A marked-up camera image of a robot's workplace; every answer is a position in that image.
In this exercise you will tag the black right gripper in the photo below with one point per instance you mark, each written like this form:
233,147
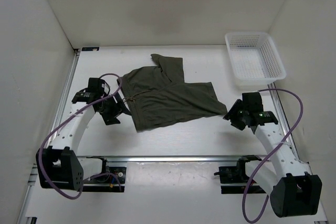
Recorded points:
231,115

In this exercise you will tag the olive green shorts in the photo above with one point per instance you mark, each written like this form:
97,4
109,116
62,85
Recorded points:
158,96

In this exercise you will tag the white perforated plastic basket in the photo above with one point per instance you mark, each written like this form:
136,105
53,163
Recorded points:
254,59

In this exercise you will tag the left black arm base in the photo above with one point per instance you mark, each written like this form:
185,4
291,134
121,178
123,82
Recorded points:
113,182

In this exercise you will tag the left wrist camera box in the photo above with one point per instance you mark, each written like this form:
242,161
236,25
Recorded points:
98,86

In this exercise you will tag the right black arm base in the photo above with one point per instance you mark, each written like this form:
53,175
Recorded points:
233,179

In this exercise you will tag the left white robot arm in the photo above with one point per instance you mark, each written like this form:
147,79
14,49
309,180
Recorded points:
58,164

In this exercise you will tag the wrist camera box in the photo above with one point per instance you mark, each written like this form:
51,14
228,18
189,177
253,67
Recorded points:
98,86
252,102

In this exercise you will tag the black corner label plate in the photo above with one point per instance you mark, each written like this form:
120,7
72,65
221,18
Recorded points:
90,48

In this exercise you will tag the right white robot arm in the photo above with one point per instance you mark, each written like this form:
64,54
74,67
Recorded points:
290,187

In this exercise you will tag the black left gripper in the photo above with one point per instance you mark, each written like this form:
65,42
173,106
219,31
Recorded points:
109,119

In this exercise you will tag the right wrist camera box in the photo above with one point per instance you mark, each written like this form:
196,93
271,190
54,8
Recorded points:
252,102

